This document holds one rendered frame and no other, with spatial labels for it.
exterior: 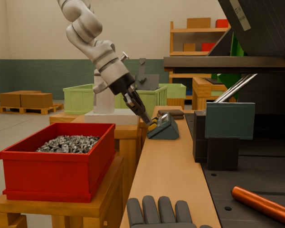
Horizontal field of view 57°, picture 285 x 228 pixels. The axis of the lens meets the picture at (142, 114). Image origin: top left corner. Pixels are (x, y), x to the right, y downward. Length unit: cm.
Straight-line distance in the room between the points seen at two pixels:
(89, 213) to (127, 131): 52
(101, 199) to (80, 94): 114
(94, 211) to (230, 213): 32
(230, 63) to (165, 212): 27
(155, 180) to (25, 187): 32
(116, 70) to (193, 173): 36
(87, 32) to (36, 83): 829
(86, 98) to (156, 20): 637
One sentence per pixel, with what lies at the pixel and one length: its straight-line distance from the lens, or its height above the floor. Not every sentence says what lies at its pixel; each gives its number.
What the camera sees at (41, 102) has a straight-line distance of 621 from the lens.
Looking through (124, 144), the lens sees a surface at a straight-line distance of 111.
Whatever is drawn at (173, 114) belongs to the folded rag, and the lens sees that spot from 104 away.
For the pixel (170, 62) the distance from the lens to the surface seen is 47.
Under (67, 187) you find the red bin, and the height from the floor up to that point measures 84.
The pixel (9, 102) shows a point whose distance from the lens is 672.
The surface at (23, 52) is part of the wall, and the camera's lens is 920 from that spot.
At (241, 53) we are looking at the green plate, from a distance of 71.
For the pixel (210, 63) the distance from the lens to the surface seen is 47.
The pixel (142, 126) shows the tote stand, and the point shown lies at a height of 76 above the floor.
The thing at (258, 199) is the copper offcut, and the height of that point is 92.
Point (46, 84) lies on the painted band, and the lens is 887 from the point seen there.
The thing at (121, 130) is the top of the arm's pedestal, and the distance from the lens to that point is 109.
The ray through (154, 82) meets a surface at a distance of 184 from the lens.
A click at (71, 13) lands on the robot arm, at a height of 126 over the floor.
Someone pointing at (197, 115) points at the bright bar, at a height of 101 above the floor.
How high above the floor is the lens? 112
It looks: 11 degrees down
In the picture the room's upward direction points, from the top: straight up
